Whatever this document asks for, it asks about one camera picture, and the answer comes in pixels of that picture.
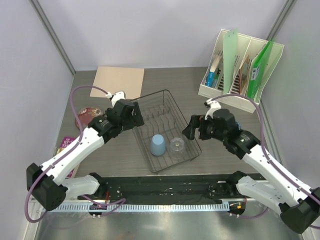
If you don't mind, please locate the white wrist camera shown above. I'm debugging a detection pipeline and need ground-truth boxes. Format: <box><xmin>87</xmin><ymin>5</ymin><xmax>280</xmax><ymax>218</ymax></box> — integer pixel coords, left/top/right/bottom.
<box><xmin>105</xmin><ymin>91</ymin><xmax>126</xmax><ymax>107</ymax></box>
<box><xmin>204</xmin><ymin>98</ymin><xmax>222</xmax><ymax>120</ymax></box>

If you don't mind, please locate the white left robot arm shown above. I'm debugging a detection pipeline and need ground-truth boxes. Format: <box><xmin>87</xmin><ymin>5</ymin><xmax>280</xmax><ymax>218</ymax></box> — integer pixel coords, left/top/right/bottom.
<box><xmin>26</xmin><ymin>99</ymin><xmax>144</xmax><ymax>211</ymax></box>

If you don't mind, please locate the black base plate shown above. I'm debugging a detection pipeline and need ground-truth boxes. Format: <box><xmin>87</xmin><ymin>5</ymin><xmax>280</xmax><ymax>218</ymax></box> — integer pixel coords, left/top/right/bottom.
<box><xmin>89</xmin><ymin>171</ymin><xmax>246</xmax><ymax>205</ymax></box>

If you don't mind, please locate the white file organizer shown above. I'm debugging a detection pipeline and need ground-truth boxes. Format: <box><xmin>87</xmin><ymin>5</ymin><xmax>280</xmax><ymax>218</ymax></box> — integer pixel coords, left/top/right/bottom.
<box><xmin>198</xmin><ymin>29</ymin><xmax>285</xmax><ymax>104</ymax></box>

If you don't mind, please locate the dark green folder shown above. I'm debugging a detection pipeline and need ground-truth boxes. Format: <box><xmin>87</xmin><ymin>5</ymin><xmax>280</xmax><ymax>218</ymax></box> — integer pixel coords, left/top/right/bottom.
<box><xmin>246</xmin><ymin>41</ymin><xmax>274</xmax><ymax>100</ymax></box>

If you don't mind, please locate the light green folder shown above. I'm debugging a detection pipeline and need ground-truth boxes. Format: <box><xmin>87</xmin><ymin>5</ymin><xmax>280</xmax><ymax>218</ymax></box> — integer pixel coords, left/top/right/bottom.
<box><xmin>223</xmin><ymin>28</ymin><xmax>238</xmax><ymax>94</ymax></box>

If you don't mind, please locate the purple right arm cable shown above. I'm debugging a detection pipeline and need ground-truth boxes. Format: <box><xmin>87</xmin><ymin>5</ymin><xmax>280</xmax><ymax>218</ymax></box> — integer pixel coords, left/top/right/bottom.
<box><xmin>209</xmin><ymin>93</ymin><xmax>320</xmax><ymax>228</ymax></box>

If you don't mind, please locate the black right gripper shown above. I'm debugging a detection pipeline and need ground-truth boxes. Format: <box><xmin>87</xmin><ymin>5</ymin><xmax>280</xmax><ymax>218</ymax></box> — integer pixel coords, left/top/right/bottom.
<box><xmin>182</xmin><ymin>114</ymin><xmax>227</xmax><ymax>142</ymax></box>

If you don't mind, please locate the blue patterned bowl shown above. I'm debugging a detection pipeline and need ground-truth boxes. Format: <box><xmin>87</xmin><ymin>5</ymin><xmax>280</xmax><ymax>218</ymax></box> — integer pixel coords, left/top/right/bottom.
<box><xmin>235</xmin><ymin>121</ymin><xmax>242</xmax><ymax>130</ymax></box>

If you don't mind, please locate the brown picture book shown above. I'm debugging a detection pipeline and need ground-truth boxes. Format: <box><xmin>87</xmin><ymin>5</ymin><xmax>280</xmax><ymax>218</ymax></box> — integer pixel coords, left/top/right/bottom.
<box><xmin>238</xmin><ymin>54</ymin><xmax>250</xmax><ymax>94</ymax></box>

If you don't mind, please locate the red floral plate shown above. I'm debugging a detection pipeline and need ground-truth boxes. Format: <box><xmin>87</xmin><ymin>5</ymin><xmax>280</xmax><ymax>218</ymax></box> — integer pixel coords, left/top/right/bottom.
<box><xmin>77</xmin><ymin>107</ymin><xmax>104</xmax><ymax>129</ymax></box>

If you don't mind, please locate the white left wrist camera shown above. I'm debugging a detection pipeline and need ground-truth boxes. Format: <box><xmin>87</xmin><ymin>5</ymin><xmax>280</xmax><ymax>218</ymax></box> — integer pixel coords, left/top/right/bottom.
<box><xmin>105</xmin><ymin>91</ymin><xmax>126</xmax><ymax>107</ymax></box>

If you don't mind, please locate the clear glass cup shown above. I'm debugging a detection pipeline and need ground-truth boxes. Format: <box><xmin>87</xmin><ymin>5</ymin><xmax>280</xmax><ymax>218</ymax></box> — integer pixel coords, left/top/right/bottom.
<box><xmin>169</xmin><ymin>137</ymin><xmax>185</xmax><ymax>160</ymax></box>

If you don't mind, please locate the black wire dish rack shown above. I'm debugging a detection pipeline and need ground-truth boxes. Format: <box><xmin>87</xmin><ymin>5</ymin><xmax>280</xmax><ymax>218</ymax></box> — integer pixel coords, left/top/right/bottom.
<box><xmin>132</xmin><ymin>89</ymin><xmax>202</xmax><ymax>173</ymax></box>

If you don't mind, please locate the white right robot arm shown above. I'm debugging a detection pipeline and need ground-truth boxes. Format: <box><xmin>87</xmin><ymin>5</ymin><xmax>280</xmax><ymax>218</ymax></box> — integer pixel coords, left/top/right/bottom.
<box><xmin>182</xmin><ymin>109</ymin><xmax>320</xmax><ymax>234</ymax></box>

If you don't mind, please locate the beige cutting board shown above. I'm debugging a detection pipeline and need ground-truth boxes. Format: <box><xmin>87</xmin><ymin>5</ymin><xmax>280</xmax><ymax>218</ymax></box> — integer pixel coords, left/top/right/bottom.
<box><xmin>92</xmin><ymin>66</ymin><xmax>145</xmax><ymax>100</ymax></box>

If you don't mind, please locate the purple treehouse book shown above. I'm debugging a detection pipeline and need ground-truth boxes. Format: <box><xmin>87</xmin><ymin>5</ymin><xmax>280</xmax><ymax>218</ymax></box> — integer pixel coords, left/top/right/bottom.
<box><xmin>55</xmin><ymin>136</ymin><xmax>79</xmax><ymax>179</ymax></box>

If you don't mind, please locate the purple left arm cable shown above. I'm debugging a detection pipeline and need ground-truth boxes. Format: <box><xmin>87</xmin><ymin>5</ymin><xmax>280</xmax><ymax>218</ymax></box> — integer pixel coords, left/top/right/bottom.
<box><xmin>24</xmin><ymin>85</ymin><xmax>127</xmax><ymax>223</ymax></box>

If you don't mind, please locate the light blue plastic cup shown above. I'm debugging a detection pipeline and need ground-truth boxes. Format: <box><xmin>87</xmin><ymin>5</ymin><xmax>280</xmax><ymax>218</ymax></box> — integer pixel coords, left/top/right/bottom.
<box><xmin>150</xmin><ymin>134</ymin><xmax>166</xmax><ymax>157</ymax></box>

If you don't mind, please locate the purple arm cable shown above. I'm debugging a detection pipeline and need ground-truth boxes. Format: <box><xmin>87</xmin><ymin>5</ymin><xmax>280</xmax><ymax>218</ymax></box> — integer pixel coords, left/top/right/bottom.
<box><xmin>209</xmin><ymin>93</ymin><xmax>320</xmax><ymax>228</ymax></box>
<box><xmin>24</xmin><ymin>85</ymin><xmax>127</xmax><ymax>223</ymax></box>

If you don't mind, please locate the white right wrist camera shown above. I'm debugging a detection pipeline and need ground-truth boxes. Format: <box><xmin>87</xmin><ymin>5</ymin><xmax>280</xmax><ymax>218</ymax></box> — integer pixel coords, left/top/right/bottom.
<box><xmin>204</xmin><ymin>98</ymin><xmax>222</xmax><ymax>120</ymax></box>

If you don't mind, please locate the white slotted cable duct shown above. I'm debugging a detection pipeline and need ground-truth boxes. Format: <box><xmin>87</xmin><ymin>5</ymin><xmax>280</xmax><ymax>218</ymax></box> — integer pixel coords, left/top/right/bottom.
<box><xmin>51</xmin><ymin>201</ymin><xmax>230</xmax><ymax>213</ymax></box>

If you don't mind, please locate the blue book in organizer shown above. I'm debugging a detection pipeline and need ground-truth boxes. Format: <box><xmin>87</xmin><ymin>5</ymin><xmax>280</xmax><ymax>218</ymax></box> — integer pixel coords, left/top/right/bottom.
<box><xmin>205</xmin><ymin>55</ymin><xmax>222</xmax><ymax>88</ymax></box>

